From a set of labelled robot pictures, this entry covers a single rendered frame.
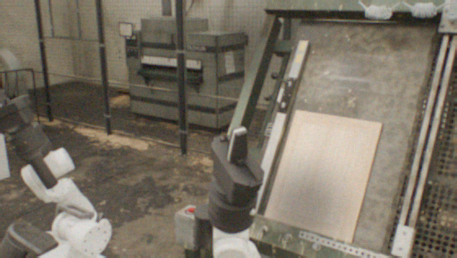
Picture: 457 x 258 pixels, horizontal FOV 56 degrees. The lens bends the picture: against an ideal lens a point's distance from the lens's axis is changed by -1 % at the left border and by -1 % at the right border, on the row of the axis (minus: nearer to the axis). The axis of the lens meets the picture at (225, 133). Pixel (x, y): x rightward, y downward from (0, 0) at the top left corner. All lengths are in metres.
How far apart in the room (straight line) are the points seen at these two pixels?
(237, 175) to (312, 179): 1.46
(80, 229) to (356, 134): 1.50
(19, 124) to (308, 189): 1.38
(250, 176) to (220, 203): 0.08
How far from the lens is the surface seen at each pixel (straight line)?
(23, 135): 1.18
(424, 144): 2.05
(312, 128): 2.20
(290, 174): 2.18
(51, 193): 1.28
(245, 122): 2.38
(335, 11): 2.38
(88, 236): 0.92
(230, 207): 0.75
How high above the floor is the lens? 1.91
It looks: 17 degrees down
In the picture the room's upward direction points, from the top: straight up
